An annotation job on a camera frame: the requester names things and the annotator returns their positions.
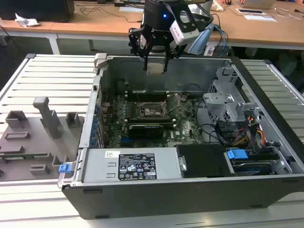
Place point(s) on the wooden desk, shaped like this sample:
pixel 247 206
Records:
pixel 23 31
pixel 99 26

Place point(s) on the grey parts rack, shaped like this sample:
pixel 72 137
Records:
pixel 35 147

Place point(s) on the green RAM stick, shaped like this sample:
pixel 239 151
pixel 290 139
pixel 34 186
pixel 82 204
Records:
pixel 28 156

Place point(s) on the black computer box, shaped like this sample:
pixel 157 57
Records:
pixel 35 9

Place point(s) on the black computer mouse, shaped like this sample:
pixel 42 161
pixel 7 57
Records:
pixel 228 2

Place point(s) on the blue case latch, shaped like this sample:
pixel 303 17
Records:
pixel 64 168

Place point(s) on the pale blue teach pendant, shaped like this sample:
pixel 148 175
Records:
pixel 199 40

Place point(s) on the graphics card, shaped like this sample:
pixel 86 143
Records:
pixel 146 131

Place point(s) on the crumpled white paper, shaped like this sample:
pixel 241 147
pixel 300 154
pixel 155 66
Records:
pixel 26 21

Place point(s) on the CPU socket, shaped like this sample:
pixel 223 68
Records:
pixel 148 110

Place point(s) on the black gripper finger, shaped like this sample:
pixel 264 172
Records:
pixel 140 47
pixel 172 51

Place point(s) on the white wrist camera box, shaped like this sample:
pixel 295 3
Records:
pixel 183 35

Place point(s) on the silver metal drive cage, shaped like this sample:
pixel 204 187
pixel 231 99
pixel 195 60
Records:
pixel 221 102

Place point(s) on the green motherboard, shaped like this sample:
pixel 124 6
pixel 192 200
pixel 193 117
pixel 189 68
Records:
pixel 187 129

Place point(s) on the black plastic shroud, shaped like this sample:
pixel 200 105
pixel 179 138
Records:
pixel 202 161

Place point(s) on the grey labelled power supply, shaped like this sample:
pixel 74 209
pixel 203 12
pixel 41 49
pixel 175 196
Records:
pixel 99 166

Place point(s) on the black grey PC case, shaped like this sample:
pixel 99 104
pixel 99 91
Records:
pixel 166 197

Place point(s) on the silver laptop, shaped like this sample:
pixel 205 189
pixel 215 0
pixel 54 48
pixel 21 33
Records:
pixel 257 2

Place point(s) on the blue disk carrier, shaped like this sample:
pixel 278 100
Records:
pixel 237 155

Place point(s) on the black disk drive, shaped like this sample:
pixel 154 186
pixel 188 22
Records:
pixel 249 169

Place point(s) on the crumpled white cloth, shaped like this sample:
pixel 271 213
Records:
pixel 218 6

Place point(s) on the silver-topped green CPU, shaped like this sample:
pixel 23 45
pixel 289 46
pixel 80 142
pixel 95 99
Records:
pixel 155 69

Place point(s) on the white paper sheet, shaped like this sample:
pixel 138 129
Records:
pixel 260 17
pixel 129 9

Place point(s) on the blue expansion slot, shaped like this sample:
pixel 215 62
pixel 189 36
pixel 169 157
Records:
pixel 126 142

